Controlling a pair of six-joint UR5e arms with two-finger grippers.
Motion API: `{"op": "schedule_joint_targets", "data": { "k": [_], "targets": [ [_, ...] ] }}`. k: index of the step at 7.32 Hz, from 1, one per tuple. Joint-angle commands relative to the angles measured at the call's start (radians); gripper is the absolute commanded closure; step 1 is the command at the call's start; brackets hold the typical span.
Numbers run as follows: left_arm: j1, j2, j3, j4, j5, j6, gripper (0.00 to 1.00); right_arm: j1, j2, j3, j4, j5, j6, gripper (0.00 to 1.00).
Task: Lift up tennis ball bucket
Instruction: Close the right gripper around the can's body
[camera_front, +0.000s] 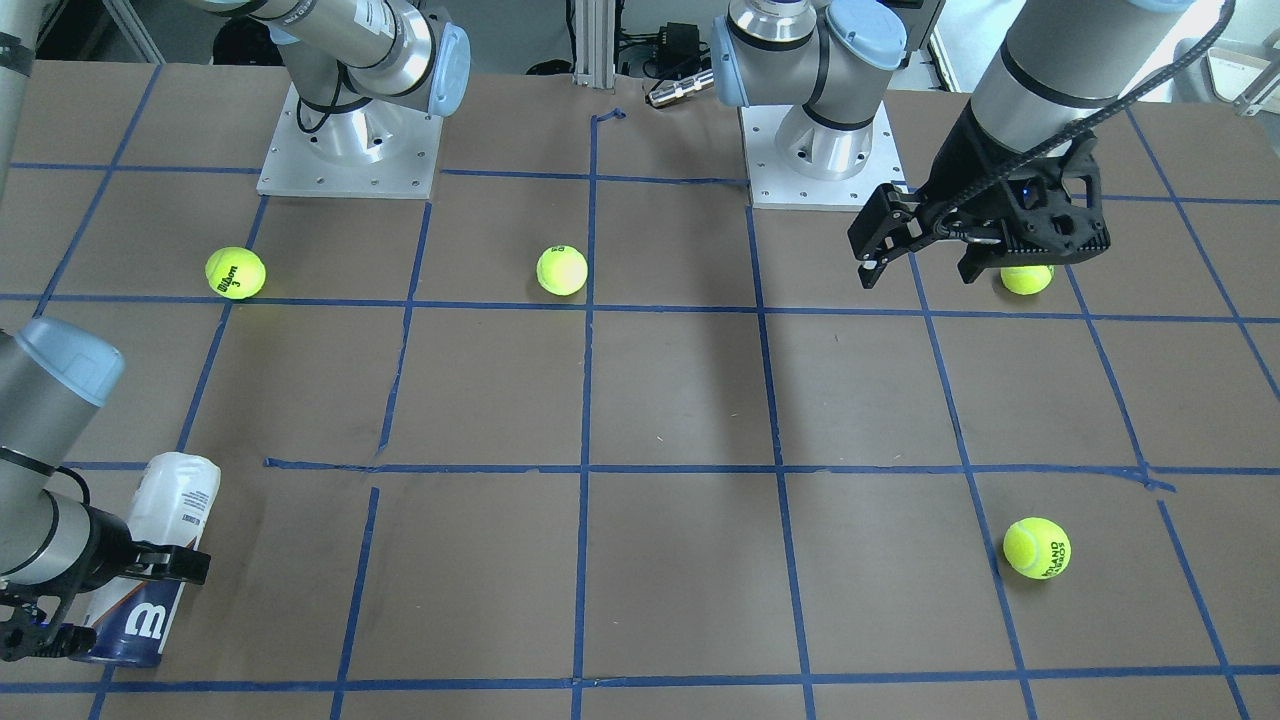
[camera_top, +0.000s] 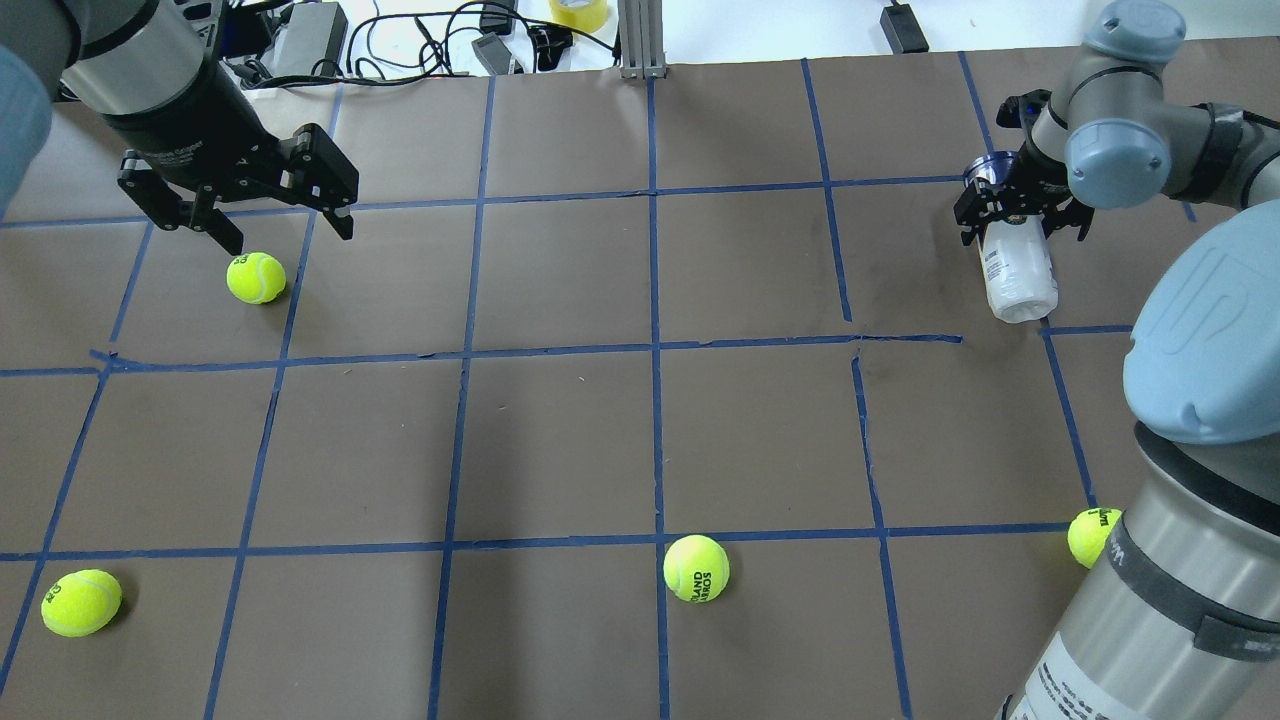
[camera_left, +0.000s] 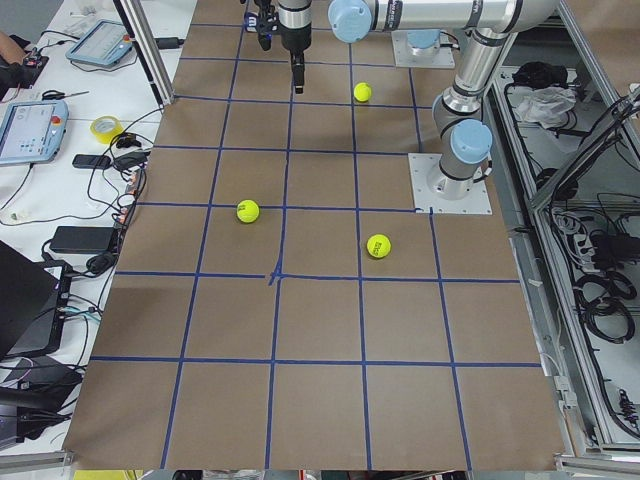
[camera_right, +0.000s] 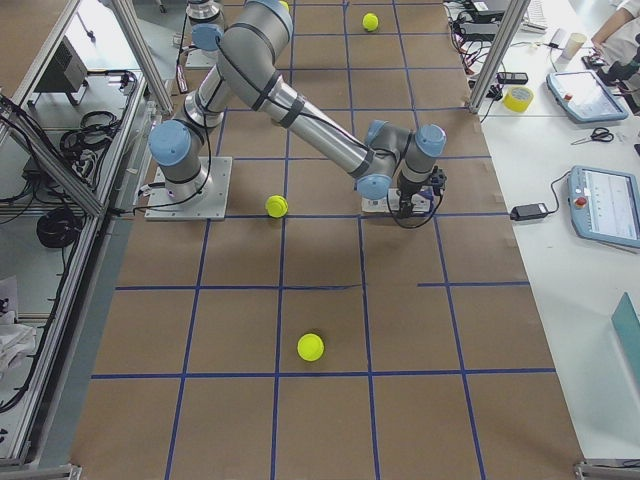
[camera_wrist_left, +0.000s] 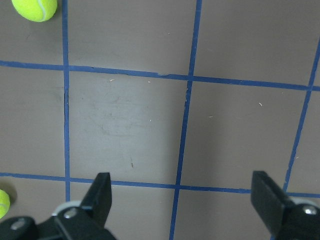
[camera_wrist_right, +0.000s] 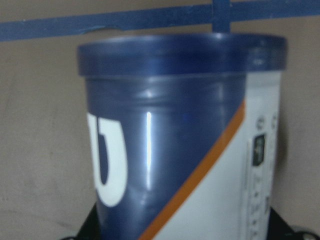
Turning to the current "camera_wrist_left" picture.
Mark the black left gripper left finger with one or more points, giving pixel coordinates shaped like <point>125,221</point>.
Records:
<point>86,221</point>

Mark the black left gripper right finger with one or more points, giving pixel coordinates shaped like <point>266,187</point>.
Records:
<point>285,217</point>

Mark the yellow tennis ball near gripper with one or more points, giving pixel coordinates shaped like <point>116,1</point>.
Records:
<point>36,10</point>

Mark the yellow tennis ball front left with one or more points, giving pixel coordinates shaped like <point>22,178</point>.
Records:
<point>4,203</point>

